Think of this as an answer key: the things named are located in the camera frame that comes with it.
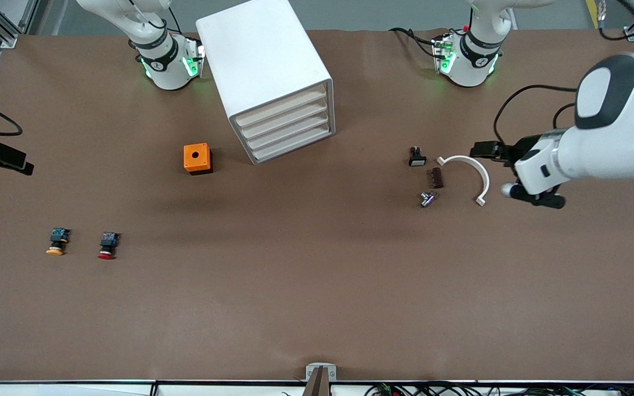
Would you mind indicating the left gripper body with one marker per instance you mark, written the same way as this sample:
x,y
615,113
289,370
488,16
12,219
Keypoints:
x,y
525,148

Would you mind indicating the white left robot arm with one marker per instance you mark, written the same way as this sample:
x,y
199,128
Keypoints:
x,y
476,60

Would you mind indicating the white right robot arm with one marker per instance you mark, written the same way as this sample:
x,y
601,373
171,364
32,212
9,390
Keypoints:
x,y
163,71

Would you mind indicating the yellow push button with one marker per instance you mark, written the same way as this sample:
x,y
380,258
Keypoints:
x,y
58,237

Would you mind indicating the red push button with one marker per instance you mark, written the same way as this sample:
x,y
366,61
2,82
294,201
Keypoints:
x,y
109,240

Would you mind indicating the white curved pipe clamp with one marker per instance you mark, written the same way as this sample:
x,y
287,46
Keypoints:
x,y
479,168

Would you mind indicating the brown terminal block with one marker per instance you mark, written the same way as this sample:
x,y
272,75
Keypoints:
x,y
437,179

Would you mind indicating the small purple metal part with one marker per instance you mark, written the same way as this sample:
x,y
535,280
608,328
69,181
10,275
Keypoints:
x,y
427,199

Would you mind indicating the orange box with hole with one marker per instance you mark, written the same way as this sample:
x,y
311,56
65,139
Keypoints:
x,y
189,162

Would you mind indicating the brown table cover sheet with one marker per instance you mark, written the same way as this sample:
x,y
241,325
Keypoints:
x,y
295,275

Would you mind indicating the black white switch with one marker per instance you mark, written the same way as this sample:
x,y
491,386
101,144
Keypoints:
x,y
417,159

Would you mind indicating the white table edge rail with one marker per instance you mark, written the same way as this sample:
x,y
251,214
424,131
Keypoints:
x,y
75,389

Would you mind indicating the grey metal bracket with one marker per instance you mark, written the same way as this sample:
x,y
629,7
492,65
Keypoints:
x,y
312,373

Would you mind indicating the dark tapered post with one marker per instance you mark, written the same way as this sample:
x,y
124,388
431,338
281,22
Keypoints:
x,y
320,385

